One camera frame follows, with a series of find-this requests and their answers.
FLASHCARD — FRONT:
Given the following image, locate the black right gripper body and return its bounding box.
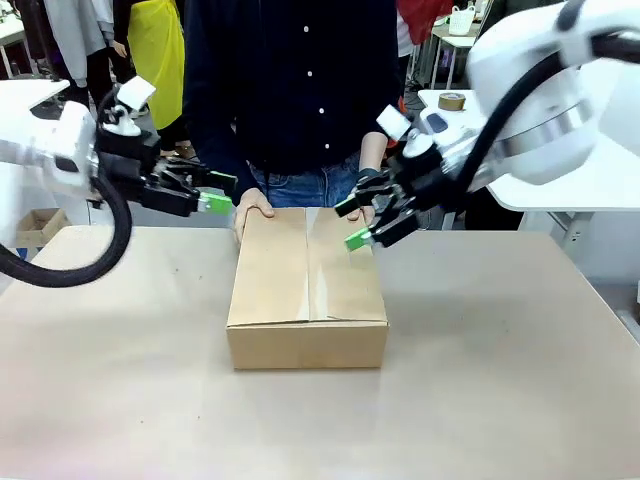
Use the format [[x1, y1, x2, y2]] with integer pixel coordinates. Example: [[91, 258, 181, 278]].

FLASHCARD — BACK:
[[391, 146, 470, 212]]

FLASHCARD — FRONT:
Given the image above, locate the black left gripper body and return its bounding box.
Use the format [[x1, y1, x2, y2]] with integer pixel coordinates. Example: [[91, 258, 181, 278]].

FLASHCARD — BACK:
[[95, 131, 167, 202]]

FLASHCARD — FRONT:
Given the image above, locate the brown cardboard box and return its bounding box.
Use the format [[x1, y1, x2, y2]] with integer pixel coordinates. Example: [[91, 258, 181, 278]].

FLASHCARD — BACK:
[[226, 206, 391, 371]]

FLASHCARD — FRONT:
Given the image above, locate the person's left forearm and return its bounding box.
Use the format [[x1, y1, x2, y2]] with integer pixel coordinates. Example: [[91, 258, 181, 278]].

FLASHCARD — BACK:
[[358, 132, 390, 174]]

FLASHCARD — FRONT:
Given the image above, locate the small open cardboard box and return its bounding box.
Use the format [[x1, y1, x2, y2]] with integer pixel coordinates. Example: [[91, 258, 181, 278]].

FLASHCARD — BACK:
[[16, 208, 72, 249]]

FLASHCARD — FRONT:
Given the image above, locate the person's right hand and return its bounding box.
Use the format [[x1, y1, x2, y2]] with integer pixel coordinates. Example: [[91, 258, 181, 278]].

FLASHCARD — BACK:
[[233, 188, 276, 246]]

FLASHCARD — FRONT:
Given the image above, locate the brown tape roll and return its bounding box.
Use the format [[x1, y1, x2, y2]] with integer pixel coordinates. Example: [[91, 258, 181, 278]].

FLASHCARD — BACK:
[[437, 91, 468, 112]]

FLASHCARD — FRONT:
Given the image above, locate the person in yellow apron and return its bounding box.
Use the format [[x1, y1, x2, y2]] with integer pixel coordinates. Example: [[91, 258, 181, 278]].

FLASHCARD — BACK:
[[127, 0, 190, 147]]

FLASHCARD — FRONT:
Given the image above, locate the white side table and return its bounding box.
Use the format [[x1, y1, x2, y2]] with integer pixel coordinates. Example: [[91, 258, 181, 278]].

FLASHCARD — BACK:
[[417, 88, 640, 236], [0, 78, 71, 124]]

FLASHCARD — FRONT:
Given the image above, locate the person in white sneakers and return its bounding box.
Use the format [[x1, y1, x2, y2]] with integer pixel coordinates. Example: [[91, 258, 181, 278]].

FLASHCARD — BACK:
[[106, 0, 133, 90]]

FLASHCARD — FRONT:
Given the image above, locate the person in dark shirt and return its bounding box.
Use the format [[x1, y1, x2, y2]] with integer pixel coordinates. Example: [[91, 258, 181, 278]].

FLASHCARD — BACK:
[[182, 0, 404, 209]]

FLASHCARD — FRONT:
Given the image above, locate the person in grey coat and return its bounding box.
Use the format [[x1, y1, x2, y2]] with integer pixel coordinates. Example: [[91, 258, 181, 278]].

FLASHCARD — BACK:
[[43, 0, 114, 109]]

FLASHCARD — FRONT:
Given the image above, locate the orange red bag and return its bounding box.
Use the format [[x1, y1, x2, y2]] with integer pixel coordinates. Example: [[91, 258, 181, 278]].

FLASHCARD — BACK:
[[397, 0, 454, 45]]

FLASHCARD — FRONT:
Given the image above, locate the white plastic basket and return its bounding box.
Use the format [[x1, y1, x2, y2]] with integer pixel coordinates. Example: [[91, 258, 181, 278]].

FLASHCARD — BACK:
[[448, 4, 476, 36]]

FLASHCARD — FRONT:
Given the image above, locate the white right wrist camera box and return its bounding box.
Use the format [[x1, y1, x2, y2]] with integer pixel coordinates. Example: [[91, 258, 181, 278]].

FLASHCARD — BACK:
[[375, 103, 437, 159]]

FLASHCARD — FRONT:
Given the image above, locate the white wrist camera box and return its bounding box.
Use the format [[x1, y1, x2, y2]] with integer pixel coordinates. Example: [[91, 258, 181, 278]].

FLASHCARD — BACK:
[[106, 76, 158, 137], [375, 103, 437, 159]]

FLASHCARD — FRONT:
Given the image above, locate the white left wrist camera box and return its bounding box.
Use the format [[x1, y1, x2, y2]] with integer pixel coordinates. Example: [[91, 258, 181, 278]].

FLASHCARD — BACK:
[[106, 76, 158, 137]]

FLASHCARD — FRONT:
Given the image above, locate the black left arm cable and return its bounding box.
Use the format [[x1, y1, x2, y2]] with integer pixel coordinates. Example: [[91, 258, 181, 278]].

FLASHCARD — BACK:
[[0, 89, 134, 289]]

